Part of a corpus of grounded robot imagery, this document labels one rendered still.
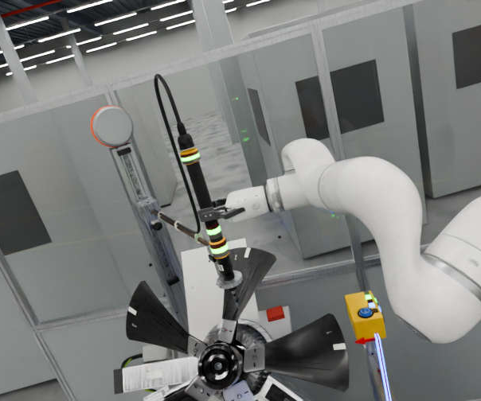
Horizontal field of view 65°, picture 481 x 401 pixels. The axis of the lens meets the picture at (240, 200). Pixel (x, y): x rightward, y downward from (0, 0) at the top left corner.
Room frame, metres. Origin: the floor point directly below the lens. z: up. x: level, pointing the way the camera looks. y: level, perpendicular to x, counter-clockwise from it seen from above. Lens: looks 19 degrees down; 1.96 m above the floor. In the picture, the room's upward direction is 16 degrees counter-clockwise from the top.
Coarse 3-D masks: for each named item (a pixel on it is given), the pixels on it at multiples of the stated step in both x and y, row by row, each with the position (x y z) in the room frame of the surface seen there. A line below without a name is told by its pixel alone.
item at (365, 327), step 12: (348, 300) 1.18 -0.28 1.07; (360, 300) 1.16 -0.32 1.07; (348, 312) 1.18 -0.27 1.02; (372, 312) 1.08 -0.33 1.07; (360, 324) 1.06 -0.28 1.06; (372, 324) 1.05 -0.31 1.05; (384, 324) 1.05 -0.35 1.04; (360, 336) 1.06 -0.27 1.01; (372, 336) 1.05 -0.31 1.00; (384, 336) 1.04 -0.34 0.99
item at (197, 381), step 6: (198, 378) 0.88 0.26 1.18; (192, 384) 0.87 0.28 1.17; (198, 384) 0.88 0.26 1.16; (204, 384) 0.89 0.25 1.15; (186, 390) 0.87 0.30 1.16; (192, 390) 0.87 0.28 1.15; (198, 390) 0.88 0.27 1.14; (204, 390) 0.89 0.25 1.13; (210, 390) 0.89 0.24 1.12; (216, 390) 0.89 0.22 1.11; (192, 396) 0.87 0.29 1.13; (198, 396) 0.88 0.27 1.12; (204, 396) 0.88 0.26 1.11; (210, 396) 0.89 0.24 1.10
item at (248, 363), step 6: (252, 348) 0.94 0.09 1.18; (258, 348) 0.93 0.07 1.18; (246, 354) 0.92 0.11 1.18; (252, 354) 0.91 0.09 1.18; (258, 354) 0.91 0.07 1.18; (246, 360) 0.89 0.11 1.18; (252, 360) 0.89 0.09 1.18; (258, 360) 0.88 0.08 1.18; (246, 366) 0.87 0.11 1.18; (252, 366) 0.87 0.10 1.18; (258, 366) 0.86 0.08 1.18
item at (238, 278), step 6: (210, 252) 0.92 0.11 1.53; (210, 258) 0.92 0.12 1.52; (216, 264) 0.91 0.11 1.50; (216, 270) 0.92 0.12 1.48; (240, 276) 0.88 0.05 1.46; (222, 282) 0.88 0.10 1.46; (228, 282) 0.87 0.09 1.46; (234, 282) 0.86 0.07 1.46; (222, 288) 0.87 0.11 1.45; (228, 288) 0.86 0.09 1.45
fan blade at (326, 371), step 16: (320, 320) 0.94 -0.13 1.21; (336, 320) 0.92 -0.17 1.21; (288, 336) 0.93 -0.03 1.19; (304, 336) 0.91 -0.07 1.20; (320, 336) 0.89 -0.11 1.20; (336, 336) 0.87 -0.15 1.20; (272, 352) 0.89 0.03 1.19; (288, 352) 0.87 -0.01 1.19; (304, 352) 0.85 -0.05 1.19; (320, 352) 0.84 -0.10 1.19; (336, 352) 0.83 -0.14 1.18; (272, 368) 0.84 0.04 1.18; (288, 368) 0.82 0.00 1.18; (304, 368) 0.81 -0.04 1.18; (320, 368) 0.80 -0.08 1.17; (336, 368) 0.79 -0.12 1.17; (320, 384) 0.77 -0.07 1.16; (336, 384) 0.76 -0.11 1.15
